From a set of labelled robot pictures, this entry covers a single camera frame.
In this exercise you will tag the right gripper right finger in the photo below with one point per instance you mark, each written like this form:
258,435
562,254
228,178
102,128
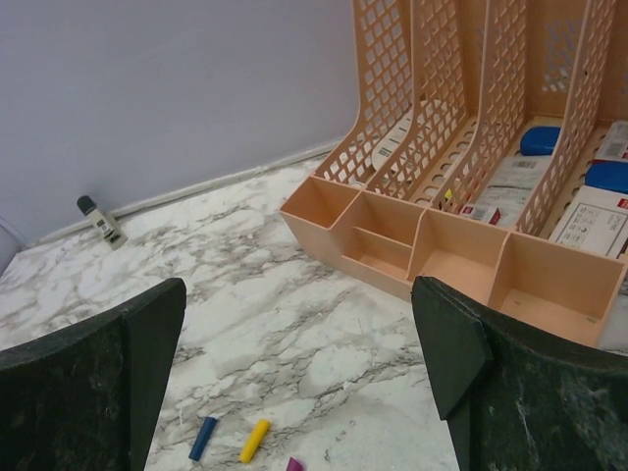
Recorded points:
515,397

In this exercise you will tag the purple pen cap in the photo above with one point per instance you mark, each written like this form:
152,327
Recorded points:
294,465

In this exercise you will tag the peach desk file organizer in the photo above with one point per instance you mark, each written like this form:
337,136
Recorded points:
500,67

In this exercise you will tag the grey black stapler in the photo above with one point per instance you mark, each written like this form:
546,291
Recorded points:
102,222

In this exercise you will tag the white red box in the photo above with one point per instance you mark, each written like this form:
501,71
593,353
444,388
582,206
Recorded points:
594,221

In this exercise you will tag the blue pen cap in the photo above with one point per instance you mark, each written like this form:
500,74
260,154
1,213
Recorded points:
202,438

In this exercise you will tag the blue eraser box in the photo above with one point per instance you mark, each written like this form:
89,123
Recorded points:
608,175
539,140

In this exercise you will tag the white card packet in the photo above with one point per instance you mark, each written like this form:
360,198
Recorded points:
512,184

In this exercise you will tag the yellow pen cap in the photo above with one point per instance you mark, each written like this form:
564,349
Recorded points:
254,440

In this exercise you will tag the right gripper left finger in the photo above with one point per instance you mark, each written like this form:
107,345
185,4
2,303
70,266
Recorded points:
88,396

